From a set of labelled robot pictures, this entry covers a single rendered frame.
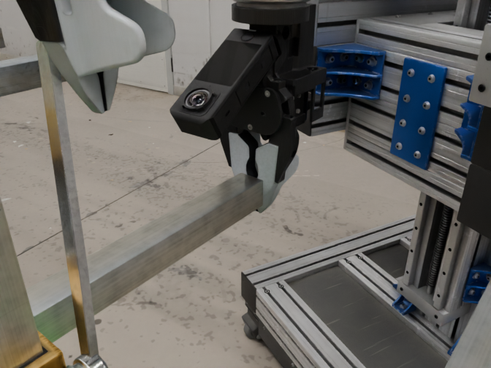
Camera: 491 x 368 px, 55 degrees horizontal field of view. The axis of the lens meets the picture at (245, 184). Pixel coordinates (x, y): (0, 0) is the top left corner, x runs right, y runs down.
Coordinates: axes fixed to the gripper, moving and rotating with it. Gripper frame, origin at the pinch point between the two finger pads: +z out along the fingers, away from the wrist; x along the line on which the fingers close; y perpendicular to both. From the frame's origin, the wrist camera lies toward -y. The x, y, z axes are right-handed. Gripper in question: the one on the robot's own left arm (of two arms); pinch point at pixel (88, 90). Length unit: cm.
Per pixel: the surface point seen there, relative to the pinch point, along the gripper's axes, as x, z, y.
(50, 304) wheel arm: -5.7, 13.1, -1.4
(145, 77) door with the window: 308, 89, -179
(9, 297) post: -10.7, 7.6, 1.4
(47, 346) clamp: -9.5, 12.1, 1.6
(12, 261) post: -10.2, 5.7, 1.6
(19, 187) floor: 134, 99, -153
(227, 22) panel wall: 288, 40, -99
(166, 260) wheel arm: 3.7, 15.3, 2.2
